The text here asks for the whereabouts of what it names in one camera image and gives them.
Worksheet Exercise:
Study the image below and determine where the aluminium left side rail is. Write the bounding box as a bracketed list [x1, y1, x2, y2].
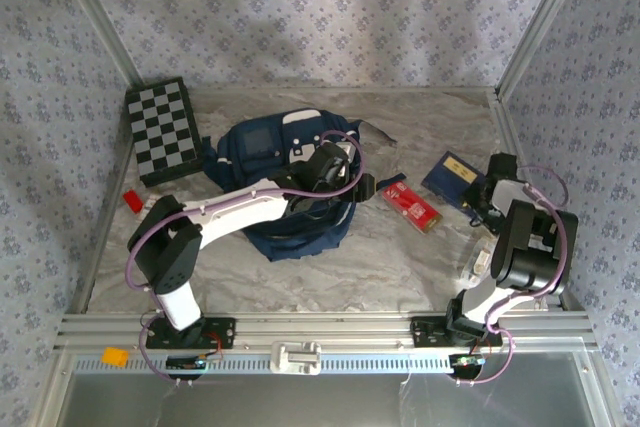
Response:
[67, 89, 144, 316]

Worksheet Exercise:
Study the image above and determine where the grey metal panel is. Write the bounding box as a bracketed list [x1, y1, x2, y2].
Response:
[54, 371, 601, 427]

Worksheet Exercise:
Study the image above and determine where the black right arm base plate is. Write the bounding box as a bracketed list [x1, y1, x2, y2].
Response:
[410, 316, 504, 348]

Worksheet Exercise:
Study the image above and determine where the orange block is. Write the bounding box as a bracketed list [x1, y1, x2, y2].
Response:
[101, 347, 130, 367]

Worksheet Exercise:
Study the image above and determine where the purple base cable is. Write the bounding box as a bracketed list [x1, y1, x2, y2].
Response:
[135, 319, 224, 387]
[452, 326, 516, 387]

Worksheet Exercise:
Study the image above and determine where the left circuit board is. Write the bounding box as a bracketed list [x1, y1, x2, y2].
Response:
[165, 354, 209, 372]

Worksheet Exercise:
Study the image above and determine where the aluminium rail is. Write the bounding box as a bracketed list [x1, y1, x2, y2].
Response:
[187, 85, 499, 97]
[67, 89, 144, 316]
[54, 311, 599, 351]
[492, 89, 586, 313]

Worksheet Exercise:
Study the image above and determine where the white plastic latch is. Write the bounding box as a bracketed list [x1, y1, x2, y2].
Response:
[269, 340, 323, 376]

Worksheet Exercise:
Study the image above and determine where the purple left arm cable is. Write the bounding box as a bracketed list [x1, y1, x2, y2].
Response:
[124, 129, 366, 313]

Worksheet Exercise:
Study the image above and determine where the grey slotted cable duct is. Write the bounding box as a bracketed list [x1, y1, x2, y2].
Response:
[74, 354, 594, 376]

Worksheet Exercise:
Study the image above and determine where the aluminium back rail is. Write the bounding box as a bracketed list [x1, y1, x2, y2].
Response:
[187, 85, 499, 97]

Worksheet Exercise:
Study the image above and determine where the circuit board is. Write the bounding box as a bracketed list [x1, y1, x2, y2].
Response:
[448, 353, 486, 369]
[165, 354, 209, 372]

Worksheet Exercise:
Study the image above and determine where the clear plastic case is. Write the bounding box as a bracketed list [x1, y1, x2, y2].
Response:
[460, 240, 495, 284]

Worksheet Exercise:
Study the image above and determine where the aluminium right side rail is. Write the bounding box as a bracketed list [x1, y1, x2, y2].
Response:
[492, 89, 586, 313]

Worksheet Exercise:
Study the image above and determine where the navy blue backpack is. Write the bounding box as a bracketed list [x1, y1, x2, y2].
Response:
[199, 107, 406, 263]

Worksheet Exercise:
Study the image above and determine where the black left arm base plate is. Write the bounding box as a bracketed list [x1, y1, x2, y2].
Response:
[145, 316, 237, 351]

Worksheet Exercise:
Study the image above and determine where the aluminium front rail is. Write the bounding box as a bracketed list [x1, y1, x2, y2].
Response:
[54, 311, 599, 351]

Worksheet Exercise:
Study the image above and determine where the red rectangular box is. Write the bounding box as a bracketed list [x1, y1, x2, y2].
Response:
[381, 178, 444, 237]

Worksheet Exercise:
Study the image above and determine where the small red block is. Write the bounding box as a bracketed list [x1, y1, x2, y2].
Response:
[122, 189, 145, 214]

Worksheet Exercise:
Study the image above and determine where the black grey chessboard box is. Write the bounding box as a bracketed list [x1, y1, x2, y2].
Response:
[123, 76, 210, 189]

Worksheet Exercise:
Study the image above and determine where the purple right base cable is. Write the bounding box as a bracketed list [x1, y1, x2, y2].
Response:
[452, 326, 516, 387]

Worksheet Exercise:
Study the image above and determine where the aluminium right corner post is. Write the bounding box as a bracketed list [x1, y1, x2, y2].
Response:
[494, 0, 596, 103]

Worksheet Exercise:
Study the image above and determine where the aluminium left corner post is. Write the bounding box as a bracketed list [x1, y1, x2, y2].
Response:
[47, 0, 146, 91]

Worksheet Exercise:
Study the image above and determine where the right circuit board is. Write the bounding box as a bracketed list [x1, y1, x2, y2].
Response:
[448, 353, 486, 369]

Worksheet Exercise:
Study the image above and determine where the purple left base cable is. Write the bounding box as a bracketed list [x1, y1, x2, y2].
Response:
[135, 319, 224, 387]

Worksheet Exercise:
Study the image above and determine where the aluminium corner post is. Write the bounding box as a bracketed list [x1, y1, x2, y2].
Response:
[47, 0, 146, 91]
[494, 0, 596, 103]

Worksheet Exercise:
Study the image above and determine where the navy book with yellow label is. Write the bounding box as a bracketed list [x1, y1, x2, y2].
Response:
[421, 150, 487, 208]

